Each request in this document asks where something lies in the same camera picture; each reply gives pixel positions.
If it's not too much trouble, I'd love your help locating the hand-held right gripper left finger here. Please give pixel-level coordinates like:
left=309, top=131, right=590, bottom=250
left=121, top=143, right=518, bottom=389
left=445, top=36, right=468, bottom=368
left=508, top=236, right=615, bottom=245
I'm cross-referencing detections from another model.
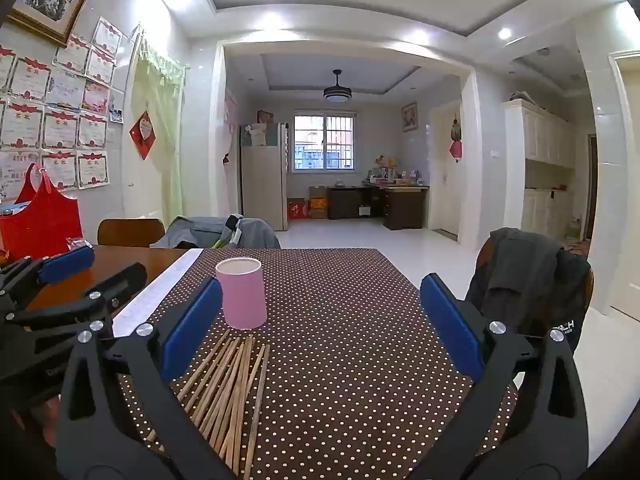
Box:
left=56, top=276, right=236, bottom=480

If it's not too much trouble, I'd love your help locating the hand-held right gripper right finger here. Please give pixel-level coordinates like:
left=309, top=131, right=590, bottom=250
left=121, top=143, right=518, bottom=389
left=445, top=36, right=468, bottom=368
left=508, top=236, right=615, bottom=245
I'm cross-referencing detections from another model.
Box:
left=407, top=273, right=591, bottom=480

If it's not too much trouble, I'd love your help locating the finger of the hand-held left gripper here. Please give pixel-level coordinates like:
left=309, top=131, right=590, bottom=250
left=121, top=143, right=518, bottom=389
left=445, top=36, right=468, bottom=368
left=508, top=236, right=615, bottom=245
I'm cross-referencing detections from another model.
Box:
left=0, top=246, right=96, bottom=311
left=0, top=262, right=149, bottom=381

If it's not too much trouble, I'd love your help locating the pink cup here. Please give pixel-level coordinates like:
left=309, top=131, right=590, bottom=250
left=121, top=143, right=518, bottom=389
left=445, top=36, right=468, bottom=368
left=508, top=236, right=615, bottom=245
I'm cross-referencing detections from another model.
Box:
left=216, top=257, right=267, bottom=331

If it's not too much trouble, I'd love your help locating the group of wooden chopsticks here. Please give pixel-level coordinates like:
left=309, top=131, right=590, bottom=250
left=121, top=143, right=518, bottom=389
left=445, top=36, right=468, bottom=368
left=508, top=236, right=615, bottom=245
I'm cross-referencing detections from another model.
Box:
left=145, top=327, right=272, bottom=480

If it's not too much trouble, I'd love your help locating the white paper strip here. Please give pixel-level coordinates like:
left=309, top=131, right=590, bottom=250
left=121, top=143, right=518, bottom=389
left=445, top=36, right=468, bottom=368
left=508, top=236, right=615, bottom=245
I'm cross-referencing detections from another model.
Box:
left=111, top=249, right=205, bottom=338

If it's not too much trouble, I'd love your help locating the red bag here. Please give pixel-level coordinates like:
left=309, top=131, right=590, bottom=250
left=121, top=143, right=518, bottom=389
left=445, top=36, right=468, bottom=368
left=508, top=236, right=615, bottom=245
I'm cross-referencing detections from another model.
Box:
left=0, top=162, right=83, bottom=263

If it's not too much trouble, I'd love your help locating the dark grey jacket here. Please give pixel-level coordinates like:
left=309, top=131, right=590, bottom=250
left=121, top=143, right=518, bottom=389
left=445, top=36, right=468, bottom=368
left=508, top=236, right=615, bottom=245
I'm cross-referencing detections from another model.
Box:
left=465, top=227, right=593, bottom=356

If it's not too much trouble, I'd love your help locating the brown polka-dot tablecloth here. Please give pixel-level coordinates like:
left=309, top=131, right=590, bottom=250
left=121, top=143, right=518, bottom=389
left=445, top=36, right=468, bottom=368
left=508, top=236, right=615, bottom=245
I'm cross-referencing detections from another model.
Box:
left=112, top=248, right=518, bottom=480

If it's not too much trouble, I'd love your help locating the dark wooden desk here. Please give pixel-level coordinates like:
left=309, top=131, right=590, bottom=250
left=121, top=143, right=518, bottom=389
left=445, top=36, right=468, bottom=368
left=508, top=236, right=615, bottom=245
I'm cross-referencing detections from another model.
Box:
left=327, top=184, right=430, bottom=231

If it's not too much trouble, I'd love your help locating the white door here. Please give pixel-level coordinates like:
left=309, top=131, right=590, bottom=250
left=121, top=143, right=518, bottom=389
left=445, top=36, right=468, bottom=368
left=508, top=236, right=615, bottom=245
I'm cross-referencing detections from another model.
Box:
left=432, top=105, right=463, bottom=238

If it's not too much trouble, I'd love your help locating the red diamond heart decoration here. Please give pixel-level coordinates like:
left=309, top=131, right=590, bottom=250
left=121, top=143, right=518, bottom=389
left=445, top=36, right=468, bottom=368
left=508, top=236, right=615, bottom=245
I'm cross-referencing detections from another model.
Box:
left=129, top=111, right=157, bottom=161

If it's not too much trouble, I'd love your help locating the beige refrigerator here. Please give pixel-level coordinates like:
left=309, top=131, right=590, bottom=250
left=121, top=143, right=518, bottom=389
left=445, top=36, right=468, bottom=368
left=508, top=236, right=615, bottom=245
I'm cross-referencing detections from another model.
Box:
left=241, top=122, right=290, bottom=232

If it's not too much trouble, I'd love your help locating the assorted desk clutter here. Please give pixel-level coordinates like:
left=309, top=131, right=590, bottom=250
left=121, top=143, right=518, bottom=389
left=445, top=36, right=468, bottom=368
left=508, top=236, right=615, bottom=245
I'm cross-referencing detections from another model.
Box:
left=367, top=156, right=428, bottom=187

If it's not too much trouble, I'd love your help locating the white tall cabinet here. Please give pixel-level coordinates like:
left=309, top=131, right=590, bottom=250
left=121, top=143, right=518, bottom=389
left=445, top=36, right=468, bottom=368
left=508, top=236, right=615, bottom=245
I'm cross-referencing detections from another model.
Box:
left=502, top=99, right=576, bottom=241

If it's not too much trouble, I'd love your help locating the light green curtain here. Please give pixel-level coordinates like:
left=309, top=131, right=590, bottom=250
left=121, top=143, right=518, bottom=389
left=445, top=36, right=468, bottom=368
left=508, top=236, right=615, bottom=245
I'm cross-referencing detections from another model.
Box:
left=131, top=35, right=187, bottom=231

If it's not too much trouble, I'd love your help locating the hanging gourd door decoration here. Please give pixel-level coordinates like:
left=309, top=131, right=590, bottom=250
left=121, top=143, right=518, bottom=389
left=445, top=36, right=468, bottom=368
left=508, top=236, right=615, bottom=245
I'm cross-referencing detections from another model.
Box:
left=449, top=117, right=463, bottom=163

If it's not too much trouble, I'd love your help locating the pink curtain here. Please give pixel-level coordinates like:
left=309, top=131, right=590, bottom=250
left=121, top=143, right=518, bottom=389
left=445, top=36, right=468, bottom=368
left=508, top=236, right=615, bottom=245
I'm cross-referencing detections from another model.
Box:
left=225, top=87, right=241, bottom=161

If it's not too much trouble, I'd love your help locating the barred window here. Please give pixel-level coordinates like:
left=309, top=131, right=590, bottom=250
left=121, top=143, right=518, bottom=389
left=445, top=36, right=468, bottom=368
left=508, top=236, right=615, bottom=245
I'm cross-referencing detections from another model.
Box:
left=292, top=114, right=357, bottom=172

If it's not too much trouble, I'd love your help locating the round ceiling fan lamp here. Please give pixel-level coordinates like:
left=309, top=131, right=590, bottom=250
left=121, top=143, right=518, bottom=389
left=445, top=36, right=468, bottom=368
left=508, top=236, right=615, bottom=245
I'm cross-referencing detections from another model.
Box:
left=323, top=70, right=354, bottom=103

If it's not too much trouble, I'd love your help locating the wall of award certificates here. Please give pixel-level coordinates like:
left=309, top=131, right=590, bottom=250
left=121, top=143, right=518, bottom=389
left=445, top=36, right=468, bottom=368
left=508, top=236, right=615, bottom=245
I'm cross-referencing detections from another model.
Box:
left=0, top=16, right=126, bottom=201

